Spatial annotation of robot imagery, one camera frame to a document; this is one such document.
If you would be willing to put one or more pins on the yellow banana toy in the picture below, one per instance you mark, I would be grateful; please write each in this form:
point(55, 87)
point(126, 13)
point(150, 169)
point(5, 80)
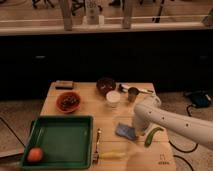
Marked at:
point(112, 155)

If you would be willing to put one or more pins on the dark brush block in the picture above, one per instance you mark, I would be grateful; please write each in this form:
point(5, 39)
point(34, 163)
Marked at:
point(64, 84)

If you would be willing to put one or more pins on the green chili pepper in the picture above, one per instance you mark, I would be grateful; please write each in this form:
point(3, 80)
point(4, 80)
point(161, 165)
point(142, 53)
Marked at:
point(150, 136)

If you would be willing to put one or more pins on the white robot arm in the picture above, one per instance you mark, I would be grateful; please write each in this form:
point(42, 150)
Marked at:
point(148, 111)

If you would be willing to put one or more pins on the green plastic tray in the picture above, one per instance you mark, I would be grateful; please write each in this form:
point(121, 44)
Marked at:
point(65, 140)

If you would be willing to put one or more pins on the white round container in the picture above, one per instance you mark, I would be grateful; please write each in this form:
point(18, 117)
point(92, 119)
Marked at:
point(113, 98)

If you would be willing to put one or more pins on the dark red bowl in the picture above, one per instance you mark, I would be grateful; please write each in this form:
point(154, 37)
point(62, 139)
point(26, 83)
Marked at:
point(105, 84)

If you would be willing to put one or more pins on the orange bowl with food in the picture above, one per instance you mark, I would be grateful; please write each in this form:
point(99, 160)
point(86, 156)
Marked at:
point(68, 102)

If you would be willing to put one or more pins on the blue sponge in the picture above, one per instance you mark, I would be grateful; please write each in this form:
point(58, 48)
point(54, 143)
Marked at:
point(126, 131)

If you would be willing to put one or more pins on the dark blue bag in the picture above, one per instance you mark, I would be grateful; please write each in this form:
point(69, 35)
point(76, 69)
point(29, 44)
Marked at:
point(199, 98)

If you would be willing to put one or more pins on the orange fruit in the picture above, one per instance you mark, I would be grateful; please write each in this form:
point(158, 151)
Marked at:
point(35, 155)

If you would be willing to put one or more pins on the small metal cup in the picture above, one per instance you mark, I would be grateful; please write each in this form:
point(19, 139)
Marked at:
point(132, 94)

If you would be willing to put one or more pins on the black and white marker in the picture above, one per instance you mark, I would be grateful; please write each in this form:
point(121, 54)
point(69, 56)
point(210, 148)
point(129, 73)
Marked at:
point(126, 88)

